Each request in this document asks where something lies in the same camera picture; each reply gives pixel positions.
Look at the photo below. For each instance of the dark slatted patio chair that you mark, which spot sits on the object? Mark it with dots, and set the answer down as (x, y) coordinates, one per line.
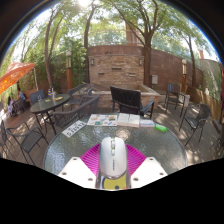
(173, 90)

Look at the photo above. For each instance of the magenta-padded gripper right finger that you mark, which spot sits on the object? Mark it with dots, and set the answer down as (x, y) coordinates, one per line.
(138, 163)

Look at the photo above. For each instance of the colourful printed brochure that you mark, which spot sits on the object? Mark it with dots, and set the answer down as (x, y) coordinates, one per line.
(102, 120)

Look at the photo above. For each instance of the blue patio chair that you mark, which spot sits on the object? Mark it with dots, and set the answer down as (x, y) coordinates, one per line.
(37, 96)

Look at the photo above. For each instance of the black and white sign card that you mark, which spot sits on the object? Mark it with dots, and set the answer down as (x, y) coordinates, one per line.
(74, 128)

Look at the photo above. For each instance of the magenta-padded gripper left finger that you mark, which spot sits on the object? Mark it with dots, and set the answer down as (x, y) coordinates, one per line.
(88, 163)

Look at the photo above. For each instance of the black slatted bench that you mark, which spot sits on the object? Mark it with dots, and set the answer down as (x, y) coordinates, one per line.
(128, 98)

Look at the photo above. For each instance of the grey wall utility box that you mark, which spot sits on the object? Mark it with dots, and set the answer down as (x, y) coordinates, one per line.
(154, 79)

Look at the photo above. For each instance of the white computer mouse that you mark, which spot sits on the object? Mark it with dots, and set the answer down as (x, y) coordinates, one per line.
(113, 156)

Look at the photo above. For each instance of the large brown-trunk tree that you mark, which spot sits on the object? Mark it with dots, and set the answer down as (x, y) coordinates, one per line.
(147, 66)

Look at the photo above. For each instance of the dark round patio table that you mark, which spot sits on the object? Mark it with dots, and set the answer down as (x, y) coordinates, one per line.
(50, 102)

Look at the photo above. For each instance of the small white card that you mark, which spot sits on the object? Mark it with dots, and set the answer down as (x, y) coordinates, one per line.
(147, 123)

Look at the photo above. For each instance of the black mesh metal chair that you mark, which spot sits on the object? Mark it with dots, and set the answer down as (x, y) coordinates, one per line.
(30, 140)

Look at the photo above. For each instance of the white book stack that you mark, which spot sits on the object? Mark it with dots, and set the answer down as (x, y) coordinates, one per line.
(128, 120)

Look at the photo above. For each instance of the person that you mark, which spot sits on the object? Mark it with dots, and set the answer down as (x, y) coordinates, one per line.
(10, 106)
(20, 96)

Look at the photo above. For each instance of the orange patio umbrella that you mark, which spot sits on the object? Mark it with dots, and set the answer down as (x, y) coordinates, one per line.
(15, 75)

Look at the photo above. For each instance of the wooden lamp post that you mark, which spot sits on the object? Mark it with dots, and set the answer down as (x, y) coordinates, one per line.
(68, 70)
(184, 71)

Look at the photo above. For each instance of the black wall lantern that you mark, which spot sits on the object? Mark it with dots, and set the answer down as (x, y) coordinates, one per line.
(140, 62)
(92, 61)

